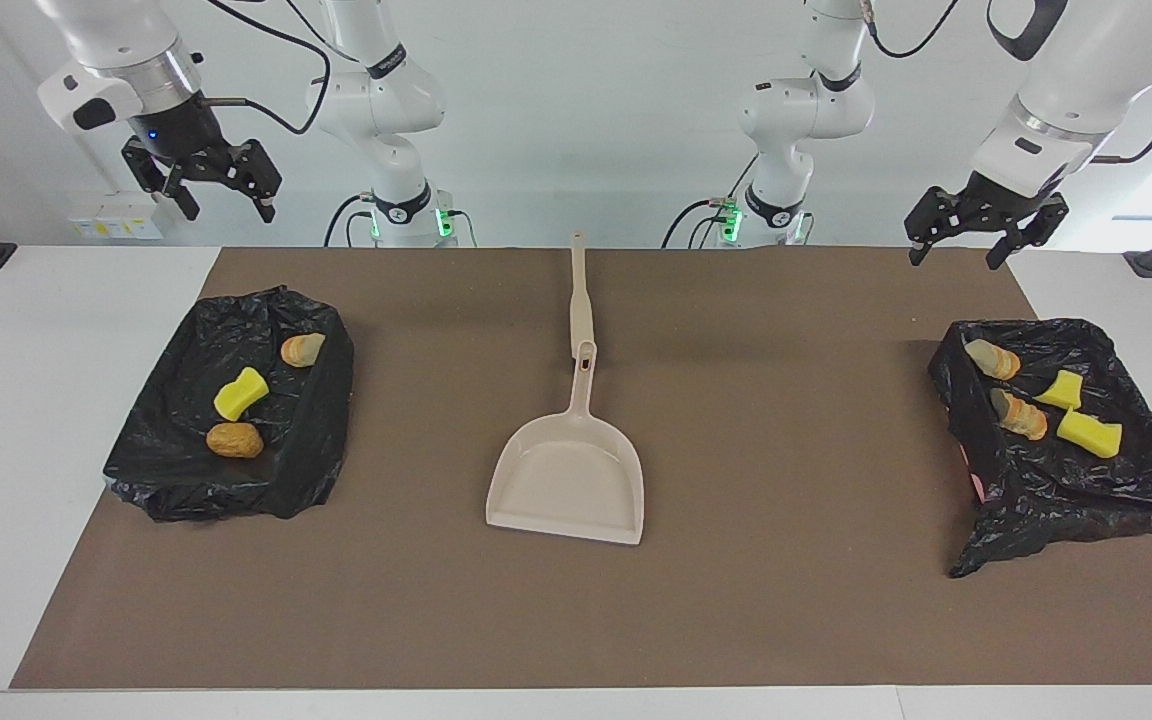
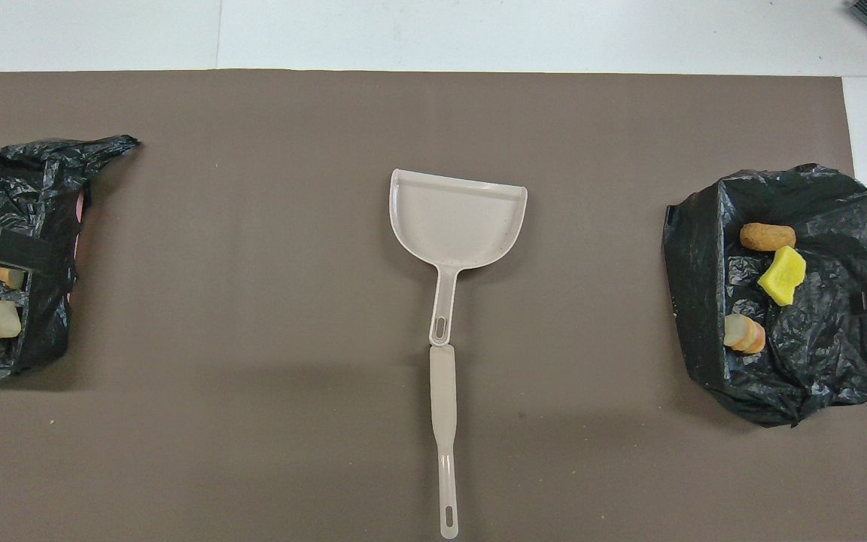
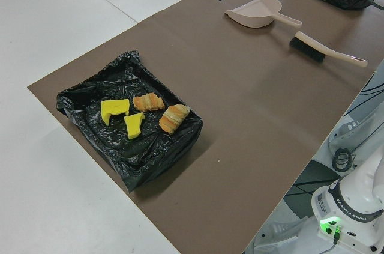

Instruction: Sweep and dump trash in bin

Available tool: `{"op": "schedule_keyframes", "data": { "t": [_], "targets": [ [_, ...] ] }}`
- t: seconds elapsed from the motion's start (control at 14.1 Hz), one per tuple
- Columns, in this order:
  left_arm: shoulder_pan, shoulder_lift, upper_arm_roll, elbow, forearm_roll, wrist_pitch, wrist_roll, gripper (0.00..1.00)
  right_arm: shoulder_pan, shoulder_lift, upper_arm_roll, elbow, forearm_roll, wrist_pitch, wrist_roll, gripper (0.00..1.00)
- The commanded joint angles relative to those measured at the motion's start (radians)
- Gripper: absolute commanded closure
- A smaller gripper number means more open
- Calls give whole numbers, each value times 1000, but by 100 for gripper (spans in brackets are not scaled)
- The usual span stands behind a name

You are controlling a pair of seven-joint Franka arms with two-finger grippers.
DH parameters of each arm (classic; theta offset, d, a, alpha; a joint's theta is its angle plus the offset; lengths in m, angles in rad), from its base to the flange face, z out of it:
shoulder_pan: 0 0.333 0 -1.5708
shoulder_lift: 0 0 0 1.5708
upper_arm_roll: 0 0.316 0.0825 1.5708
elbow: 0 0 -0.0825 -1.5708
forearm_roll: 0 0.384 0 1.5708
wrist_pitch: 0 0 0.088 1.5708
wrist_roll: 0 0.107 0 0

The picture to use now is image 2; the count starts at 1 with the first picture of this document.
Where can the pale yellow chip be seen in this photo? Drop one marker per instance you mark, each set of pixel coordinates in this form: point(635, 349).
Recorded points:
point(10, 278)

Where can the plain yellow sponge piece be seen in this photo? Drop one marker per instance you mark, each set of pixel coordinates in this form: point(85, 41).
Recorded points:
point(781, 277)

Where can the brown toy potato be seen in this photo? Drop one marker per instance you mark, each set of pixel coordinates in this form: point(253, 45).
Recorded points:
point(767, 237)

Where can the beige plastic dustpan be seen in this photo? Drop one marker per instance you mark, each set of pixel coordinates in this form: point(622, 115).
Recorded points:
point(456, 222)

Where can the beige brush black bristles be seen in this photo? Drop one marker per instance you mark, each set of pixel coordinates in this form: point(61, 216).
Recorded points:
point(442, 391)

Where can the pink bin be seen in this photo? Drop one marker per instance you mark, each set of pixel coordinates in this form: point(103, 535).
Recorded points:
point(81, 207)

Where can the black bag over pink bin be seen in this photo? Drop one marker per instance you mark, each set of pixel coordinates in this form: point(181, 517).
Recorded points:
point(42, 331)

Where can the black bag lined bin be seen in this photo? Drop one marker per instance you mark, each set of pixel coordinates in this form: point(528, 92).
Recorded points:
point(832, 361)

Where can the brown table mat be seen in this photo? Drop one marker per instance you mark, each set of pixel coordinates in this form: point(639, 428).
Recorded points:
point(253, 452)

